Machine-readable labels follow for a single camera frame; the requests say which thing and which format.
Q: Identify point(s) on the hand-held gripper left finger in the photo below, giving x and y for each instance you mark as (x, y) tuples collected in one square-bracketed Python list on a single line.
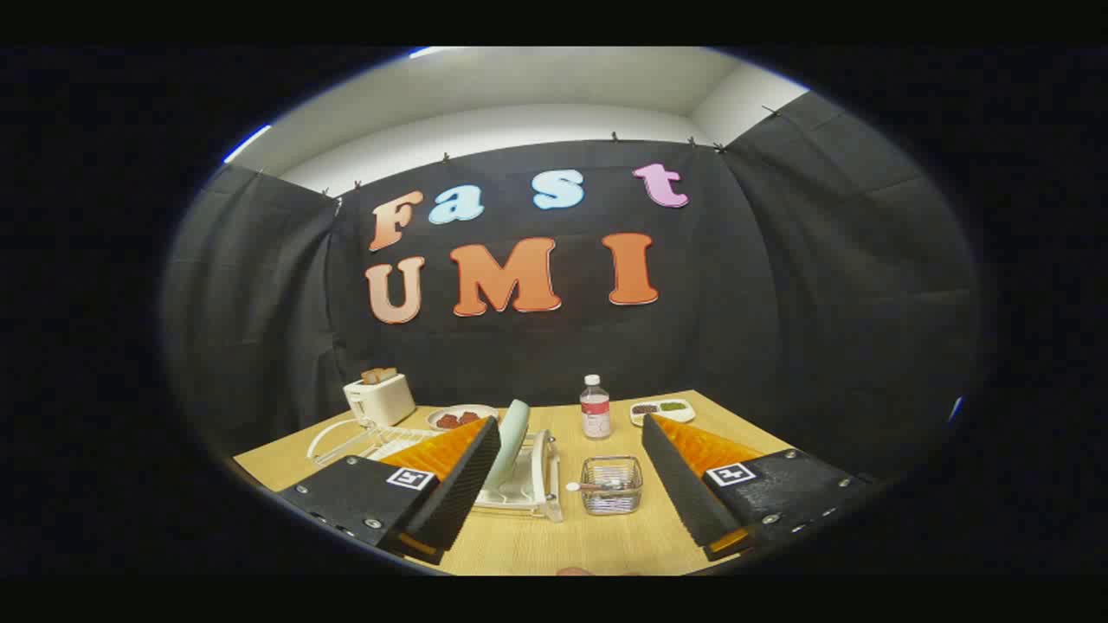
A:
[(459, 484)]

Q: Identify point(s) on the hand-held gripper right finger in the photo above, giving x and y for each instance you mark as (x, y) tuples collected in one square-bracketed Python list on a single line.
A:
[(684, 489)]

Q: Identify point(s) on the light green plate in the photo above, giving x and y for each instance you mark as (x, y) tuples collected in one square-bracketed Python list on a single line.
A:
[(512, 437)]

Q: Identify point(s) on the white-tipped clear spoon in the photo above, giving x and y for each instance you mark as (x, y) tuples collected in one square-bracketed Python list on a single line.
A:
[(573, 487)]

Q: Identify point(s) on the white plate with meat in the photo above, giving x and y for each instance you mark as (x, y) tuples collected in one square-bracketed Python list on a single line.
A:
[(485, 410)]

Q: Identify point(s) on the white divided tray of beans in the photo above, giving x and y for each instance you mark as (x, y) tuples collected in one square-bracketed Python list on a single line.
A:
[(662, 407)]

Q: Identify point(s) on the white toaster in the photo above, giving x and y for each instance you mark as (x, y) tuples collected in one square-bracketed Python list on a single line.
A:
[(381, 401)]

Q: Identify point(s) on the clear plastic water bottle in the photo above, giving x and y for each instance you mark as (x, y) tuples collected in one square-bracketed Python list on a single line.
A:
[(595, 415)]

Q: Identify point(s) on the black backdrop cloth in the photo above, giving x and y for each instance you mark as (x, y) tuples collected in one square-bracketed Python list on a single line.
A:
[(779, 303)]

